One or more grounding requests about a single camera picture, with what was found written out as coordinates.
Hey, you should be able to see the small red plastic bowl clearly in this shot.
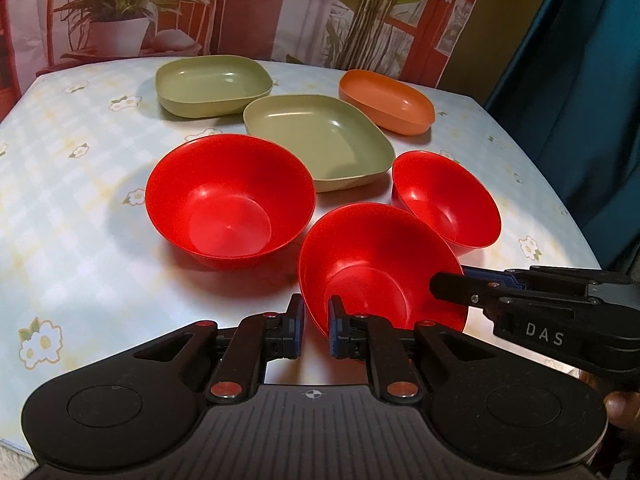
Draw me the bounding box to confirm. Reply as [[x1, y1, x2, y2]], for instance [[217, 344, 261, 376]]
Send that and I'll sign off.
[[392, 151, 502, 256]]

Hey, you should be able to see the large red plastic bowl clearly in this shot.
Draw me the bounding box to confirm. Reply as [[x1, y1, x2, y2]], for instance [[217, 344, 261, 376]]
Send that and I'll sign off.
[[145, 133, 316, 270]]

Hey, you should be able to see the green square plate front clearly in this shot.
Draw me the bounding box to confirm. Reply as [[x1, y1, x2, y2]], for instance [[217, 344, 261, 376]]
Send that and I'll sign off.
[[243, 94, 396, 193]]

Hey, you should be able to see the green square plate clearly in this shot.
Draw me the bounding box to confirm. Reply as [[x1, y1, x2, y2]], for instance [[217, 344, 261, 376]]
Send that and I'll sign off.
[[155, 55, 273, 119], [243, 94, 396, 193]]

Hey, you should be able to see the orange square plate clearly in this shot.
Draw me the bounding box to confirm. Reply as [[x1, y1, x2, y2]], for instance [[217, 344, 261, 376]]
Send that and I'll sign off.
[[338, 70, 435, 136]]

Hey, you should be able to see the green square plate back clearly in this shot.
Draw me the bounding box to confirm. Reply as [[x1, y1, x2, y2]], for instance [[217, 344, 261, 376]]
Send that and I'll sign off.
[[155, 55, 273, 119]]

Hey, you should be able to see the right human hand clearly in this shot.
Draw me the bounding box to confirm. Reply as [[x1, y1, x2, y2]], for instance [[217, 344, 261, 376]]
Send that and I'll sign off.
[[578, 370, 640, 434]]

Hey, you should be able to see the dark teal curtain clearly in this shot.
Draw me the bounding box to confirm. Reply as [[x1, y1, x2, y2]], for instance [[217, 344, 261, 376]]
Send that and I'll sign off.
[[486, 0, 639, 273]]

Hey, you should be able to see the printed backdrop curtain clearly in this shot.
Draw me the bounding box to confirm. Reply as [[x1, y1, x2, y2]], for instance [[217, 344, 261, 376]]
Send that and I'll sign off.
[[1, 0, 542, 110]]

